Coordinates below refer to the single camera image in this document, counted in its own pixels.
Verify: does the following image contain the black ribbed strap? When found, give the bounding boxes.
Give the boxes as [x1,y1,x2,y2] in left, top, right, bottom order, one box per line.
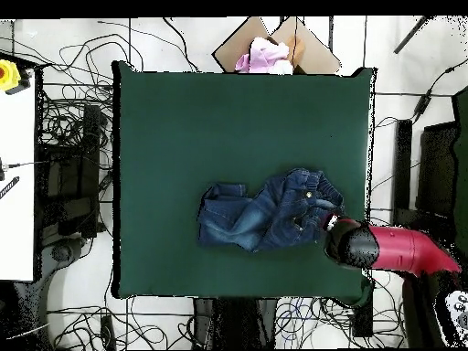
[0,175,20,200]

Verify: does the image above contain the brown cardboard box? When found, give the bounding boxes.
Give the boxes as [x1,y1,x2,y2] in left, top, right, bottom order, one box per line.
[211,16,343,76]

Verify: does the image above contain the yellow emergency stop button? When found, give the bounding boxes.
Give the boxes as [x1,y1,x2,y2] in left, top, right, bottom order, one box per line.
[0,58,32,95]

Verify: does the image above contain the black equipment rack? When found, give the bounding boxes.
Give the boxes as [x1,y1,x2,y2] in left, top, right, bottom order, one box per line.
[34,103,103,239]

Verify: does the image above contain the black rod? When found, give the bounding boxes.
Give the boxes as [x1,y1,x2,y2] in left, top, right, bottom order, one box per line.
[392,15,429,55]

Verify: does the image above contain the pink cloth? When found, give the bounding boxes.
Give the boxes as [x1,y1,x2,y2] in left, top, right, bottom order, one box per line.
[234,36,295,75]

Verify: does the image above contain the white table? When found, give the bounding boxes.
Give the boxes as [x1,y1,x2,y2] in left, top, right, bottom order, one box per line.
[0,69,37,282]

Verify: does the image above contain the black power adapter with cable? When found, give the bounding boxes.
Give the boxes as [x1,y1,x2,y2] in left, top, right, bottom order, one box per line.
[410,65,468,123]

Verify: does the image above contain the black stand beside table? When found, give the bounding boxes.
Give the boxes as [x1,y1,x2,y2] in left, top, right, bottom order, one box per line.
[351,303,375,338]

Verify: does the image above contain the blue denim jeans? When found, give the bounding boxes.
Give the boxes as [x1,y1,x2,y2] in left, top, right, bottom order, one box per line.
[197,166,346,253]

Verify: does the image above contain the tangle of cables with adapter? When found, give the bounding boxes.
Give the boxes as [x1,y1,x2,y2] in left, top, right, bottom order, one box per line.
[47,295,195,348]

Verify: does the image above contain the dark green table cloth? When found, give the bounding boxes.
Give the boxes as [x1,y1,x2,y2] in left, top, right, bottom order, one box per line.
[111,59,378,307]

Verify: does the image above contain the loose black cable tangle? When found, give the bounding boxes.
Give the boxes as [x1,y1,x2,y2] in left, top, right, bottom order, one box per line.
[0,17,200,176]

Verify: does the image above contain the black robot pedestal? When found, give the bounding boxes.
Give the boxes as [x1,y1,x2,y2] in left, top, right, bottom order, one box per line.
[192,297,279,350]

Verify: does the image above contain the tangle of black cables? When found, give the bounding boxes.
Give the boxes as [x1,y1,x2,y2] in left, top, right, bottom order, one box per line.
[273,277,409,348]

